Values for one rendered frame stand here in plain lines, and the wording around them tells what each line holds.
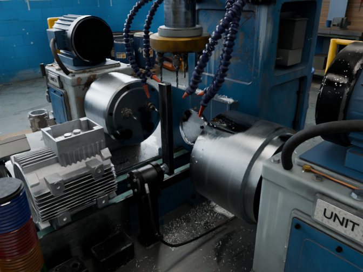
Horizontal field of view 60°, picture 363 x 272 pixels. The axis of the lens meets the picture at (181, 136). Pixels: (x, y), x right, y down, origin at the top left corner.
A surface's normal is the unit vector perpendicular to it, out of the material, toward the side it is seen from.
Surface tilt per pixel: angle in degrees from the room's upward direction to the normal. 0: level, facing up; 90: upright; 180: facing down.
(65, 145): 90
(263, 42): 90
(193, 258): 0
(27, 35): 90
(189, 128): 90
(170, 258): 0
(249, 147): 36
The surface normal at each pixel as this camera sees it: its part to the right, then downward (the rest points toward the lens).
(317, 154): -0.02, -0.91
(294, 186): -0.76, 0.29
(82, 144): 0.65, 0.31
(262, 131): -0.19, -0.82
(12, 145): 0.51, -0.29
